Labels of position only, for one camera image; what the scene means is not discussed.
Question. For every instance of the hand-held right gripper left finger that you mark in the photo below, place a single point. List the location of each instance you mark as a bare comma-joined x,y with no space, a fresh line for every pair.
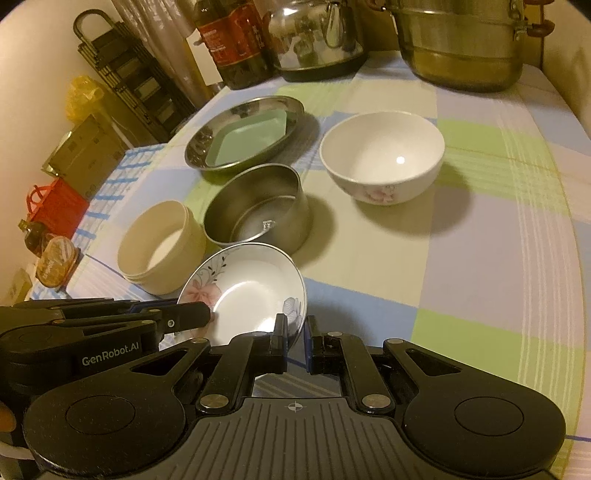
280,346

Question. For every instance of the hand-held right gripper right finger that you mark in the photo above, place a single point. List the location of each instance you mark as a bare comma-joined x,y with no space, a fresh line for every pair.
315,350

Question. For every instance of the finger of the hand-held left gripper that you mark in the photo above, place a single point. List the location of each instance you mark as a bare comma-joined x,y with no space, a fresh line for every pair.
154,304
191,317

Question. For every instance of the cream plastic bowl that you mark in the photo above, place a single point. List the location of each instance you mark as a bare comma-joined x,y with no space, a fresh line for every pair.
152,249

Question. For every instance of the small white floral plate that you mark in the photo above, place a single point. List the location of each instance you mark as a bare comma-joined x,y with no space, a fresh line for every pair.
249,286

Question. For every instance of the stainless steel bowl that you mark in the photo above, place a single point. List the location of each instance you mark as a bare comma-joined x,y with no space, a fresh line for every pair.
258,203

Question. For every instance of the round stainless steel plate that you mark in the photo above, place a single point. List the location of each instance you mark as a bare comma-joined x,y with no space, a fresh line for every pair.
217,134

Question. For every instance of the green square plate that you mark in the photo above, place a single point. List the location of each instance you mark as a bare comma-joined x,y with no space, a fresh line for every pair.
249,138

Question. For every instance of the white ceramic floral bowl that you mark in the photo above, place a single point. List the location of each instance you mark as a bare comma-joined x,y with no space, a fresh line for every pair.
378,152

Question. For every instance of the amber glass jar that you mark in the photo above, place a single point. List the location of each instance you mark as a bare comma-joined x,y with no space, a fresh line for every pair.
57,261

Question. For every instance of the small brown bottle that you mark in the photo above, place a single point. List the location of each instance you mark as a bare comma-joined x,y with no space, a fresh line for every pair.
31,237

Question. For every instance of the red bag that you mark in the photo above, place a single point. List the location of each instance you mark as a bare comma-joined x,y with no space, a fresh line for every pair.
57,207

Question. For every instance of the cardboard box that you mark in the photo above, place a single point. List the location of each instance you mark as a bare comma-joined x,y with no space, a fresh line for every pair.
85,157

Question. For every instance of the checkered tablecloth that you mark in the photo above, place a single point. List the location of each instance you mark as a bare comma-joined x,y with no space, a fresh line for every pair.
485,221

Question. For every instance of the yellow plastic bag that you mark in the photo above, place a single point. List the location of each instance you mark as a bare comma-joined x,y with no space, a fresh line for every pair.
83,99

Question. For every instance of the black folding rack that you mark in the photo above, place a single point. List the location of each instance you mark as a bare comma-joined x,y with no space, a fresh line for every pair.
134,78

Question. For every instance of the cooking oil bottle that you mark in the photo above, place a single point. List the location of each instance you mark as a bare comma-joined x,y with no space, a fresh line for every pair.
231,41

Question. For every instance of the stainless steel kettle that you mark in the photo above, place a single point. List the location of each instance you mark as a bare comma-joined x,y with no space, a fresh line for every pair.
314,41

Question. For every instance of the stainless steel steamer pot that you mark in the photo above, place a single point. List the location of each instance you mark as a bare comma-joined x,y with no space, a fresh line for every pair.
457,41

